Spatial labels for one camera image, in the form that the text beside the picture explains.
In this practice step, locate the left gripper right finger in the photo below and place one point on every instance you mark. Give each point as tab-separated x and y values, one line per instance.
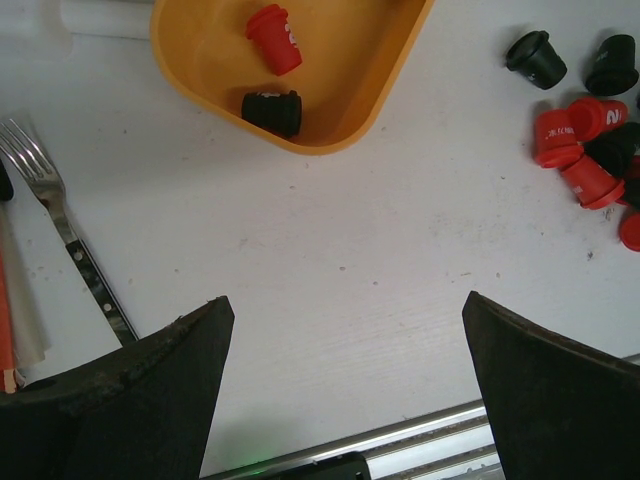
557	408

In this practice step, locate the orange storage basket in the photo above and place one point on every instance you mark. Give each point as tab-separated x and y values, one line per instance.
352	53

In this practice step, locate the black capsule in cluster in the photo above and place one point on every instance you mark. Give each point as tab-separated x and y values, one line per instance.
614	150

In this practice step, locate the striped cloth mat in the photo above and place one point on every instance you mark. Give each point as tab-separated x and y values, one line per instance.
23	342

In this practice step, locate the red capsule pair right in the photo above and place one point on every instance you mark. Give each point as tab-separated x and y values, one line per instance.
591	117

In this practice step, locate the black capsule beside red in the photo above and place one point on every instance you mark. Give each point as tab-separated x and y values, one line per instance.
613	71

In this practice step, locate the red capsule pair left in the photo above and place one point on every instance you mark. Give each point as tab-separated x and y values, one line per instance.
593	186

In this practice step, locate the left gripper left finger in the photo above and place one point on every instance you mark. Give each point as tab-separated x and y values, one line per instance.
141	412

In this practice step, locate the black handled fork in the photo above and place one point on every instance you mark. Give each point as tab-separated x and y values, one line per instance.
20	145

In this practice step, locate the black capsule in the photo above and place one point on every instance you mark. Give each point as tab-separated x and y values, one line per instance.
279	113
534	58
613	71
614	150

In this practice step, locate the red capsule cluster left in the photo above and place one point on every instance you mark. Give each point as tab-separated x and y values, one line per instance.
629	231

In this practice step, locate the red capsule pair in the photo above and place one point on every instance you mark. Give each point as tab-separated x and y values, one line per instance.
593	186
591	117

